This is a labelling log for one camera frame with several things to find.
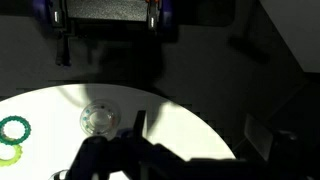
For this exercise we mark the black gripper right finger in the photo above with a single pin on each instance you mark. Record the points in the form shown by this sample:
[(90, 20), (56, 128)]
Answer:
[(259, 136)]

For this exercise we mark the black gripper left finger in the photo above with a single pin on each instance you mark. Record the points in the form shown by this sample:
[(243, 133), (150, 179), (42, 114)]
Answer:
[(140, 123)]

